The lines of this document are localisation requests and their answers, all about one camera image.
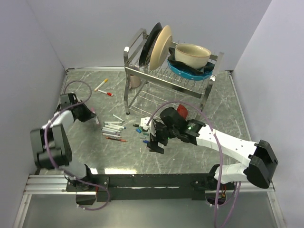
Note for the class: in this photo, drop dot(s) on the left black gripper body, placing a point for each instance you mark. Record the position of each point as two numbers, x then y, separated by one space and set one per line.
84 113

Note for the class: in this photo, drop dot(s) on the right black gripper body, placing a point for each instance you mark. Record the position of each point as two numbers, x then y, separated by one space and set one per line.
161 133

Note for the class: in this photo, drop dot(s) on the pink cap marker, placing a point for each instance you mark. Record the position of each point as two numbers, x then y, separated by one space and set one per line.
95 117

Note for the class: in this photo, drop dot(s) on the red cap marker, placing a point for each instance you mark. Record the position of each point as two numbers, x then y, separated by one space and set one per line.
104 92

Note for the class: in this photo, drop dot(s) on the yellow cap marker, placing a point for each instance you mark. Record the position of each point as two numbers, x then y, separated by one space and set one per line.
102 83

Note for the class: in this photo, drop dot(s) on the dark red marker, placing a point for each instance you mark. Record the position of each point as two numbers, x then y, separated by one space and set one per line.
116 139

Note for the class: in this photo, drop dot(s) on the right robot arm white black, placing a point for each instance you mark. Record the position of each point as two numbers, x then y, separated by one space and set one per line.
256 160

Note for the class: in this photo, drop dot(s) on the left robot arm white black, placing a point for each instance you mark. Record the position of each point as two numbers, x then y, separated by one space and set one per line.
68 111

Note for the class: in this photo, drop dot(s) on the red bowl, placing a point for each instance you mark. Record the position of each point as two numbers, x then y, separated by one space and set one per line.
182 110

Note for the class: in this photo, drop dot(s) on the stainless steel dish rack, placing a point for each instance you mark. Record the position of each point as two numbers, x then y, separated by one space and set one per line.
163 77

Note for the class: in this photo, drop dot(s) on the blue dotted dish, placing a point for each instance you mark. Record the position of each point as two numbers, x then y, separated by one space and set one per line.
187 75

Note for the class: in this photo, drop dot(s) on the pink cup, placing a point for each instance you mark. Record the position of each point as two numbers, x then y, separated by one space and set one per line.
135 81

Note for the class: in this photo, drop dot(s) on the black base beam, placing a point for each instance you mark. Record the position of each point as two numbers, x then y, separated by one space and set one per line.
110 187

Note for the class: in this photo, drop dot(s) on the black plate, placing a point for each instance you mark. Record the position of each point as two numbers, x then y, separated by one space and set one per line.
149 45

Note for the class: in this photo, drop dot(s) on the cream ceramic bowl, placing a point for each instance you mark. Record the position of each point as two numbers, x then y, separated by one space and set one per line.
192 55

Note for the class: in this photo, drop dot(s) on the beige plate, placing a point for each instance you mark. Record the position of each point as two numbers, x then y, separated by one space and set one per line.
161 48

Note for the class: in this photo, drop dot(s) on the aluminium rail frame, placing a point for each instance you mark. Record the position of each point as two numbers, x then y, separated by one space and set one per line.
57 184

